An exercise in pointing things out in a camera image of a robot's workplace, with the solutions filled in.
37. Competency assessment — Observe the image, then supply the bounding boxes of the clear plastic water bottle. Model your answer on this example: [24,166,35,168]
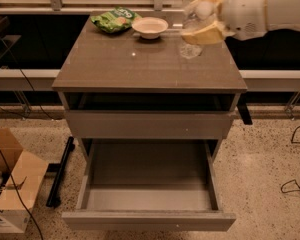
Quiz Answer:
[179,1,214,59]

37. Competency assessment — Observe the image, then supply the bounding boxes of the grey drawer cabinet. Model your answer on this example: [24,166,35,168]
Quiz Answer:
[51,11,248,232]

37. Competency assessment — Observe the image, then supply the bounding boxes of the open middle drawer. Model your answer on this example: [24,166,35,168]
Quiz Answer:
[62,140,236,231]

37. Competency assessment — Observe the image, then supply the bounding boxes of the black floor cable right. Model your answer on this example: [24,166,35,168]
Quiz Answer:
[280,120,300,202]

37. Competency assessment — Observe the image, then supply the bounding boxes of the brown cardboard box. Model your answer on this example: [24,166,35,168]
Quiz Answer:
[0,128,48,233]

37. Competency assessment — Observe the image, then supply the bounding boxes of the closed top drawer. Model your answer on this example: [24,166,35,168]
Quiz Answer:
[65,110,234,140]

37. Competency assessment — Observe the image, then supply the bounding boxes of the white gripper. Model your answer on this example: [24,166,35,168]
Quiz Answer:
[181,0,267,45]

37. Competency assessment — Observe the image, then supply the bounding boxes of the black cabinet base bar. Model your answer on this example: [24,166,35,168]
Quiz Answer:
[46,136,75,208]

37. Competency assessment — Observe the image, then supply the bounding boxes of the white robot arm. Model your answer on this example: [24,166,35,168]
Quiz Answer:
[181,0,300,45]

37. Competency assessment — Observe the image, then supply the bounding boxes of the green chip bag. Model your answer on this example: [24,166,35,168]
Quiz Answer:
[90,7,141,33]

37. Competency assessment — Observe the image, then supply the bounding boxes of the white bowl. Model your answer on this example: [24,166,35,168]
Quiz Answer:
[132,17,168,39]

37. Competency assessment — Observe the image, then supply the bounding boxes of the black cable left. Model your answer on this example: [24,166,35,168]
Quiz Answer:
[0,33,58,240]

